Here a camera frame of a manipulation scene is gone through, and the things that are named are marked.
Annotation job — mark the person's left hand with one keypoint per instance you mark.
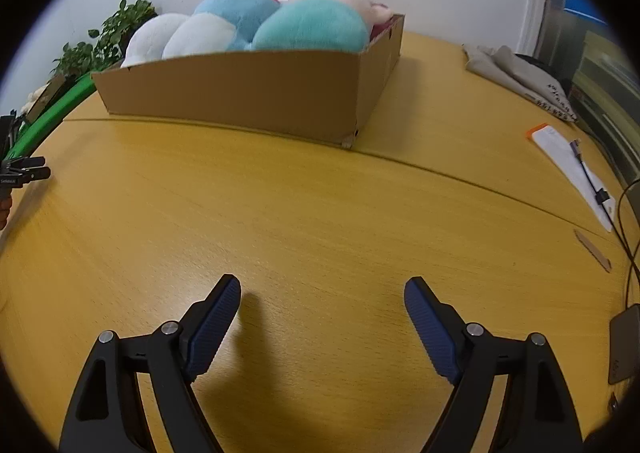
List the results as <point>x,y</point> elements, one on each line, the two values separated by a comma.
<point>3,213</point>

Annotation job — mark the pink plush toy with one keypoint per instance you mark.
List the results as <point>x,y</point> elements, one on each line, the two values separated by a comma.
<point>381,15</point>

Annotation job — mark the light blue plush toy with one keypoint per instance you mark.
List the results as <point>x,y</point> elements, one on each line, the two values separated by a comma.
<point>237,3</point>

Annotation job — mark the white power bank orange end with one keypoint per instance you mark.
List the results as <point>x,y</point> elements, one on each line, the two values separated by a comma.
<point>565,163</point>

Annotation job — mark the wooden stick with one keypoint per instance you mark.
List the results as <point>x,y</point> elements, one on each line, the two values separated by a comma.
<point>592,250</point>

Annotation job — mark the brown cardboard box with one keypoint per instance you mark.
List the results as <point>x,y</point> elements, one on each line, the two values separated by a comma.
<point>225,88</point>

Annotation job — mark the green potted plant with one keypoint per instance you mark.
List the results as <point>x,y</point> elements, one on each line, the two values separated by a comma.
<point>122,28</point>

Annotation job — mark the brown cardboard piece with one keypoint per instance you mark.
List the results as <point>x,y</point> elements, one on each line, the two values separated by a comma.
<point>46,98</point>

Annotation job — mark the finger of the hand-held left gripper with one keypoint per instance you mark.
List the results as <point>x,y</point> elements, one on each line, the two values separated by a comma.
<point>30,169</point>
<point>6,133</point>

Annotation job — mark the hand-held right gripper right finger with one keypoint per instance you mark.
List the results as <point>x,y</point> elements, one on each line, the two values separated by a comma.
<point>432,328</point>

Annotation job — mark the white door frame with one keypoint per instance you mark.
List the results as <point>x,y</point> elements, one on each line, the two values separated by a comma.
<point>534,3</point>

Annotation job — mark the green panel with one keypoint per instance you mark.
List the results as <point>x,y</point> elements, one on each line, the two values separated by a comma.
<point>60,105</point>

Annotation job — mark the white plush toy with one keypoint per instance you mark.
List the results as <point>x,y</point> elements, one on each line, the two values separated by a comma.
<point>150,35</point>

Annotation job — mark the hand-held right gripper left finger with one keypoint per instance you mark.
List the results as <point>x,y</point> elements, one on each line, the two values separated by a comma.
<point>212,328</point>

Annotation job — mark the blue sign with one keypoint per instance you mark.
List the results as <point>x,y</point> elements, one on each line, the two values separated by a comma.
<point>582,3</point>

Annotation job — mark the grey cloth bag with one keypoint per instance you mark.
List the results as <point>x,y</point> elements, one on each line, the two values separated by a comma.
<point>505,70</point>

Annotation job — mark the grey flat box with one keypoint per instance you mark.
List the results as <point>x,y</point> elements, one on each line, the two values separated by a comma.
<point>625,348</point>

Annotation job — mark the green-haired teal plush toy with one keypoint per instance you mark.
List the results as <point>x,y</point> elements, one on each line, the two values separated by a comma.
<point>310,25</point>

